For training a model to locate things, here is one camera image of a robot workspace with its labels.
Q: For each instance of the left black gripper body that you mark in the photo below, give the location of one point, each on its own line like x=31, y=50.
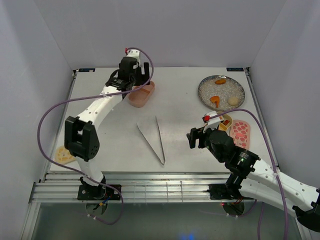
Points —
x=137, y=79

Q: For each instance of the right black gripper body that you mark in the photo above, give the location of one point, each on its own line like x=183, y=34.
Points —
x=204, y=141

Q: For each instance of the pink lunch box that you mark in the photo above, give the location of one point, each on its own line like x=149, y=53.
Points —
x=138, y=98

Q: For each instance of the metal tongs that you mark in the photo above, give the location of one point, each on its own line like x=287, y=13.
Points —
x=150, y=131

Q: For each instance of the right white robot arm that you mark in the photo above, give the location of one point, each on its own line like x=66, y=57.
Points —
x=252, y=177

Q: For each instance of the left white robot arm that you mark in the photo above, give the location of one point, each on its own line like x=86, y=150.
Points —
x=80, y=132

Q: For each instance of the yellow lunch box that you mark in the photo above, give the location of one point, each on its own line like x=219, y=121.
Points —
x=221, y=127

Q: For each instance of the pink perforated lid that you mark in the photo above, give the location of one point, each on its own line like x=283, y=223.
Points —
x=240, y=131

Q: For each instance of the left blue table label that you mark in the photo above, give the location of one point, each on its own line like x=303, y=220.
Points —
x=86, y=70

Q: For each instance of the blue table label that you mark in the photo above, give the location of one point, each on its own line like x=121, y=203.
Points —
x=86, y=70
x=234, y=69

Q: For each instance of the orange fried shrimp toy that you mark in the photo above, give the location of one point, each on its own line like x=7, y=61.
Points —
x=215, y=100

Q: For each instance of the right rice ball toy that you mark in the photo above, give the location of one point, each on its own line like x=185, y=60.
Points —
x=233, y=101

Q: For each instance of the grey speckled plate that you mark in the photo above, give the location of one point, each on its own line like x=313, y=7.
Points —
x=232, y=88

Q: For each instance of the right blue table label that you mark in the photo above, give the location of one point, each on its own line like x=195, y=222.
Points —
x=234, y=69

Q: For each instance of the yellow perforated lid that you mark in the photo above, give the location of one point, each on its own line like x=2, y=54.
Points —
x=63, y=156

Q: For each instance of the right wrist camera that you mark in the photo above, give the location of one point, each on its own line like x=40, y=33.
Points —
x=211, y=121

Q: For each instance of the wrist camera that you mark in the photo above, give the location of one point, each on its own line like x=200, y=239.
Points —
x=132, y=53
x=211, y=121

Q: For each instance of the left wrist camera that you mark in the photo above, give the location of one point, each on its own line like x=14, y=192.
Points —
x=132, y=53

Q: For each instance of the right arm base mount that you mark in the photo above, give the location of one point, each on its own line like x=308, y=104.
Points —
x=222, y=191

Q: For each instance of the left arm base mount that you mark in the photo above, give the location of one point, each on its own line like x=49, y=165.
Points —
x=96, y=193

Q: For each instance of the aluminium frame rail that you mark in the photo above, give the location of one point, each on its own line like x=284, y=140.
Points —
x=136, y=188

